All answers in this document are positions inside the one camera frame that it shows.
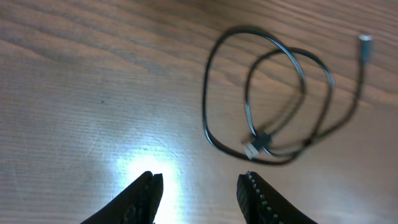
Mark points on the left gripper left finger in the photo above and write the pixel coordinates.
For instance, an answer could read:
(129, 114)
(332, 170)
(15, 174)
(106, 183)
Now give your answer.
(136, 204)

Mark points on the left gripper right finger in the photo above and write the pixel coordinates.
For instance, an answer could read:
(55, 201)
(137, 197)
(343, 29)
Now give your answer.
(260, 203)

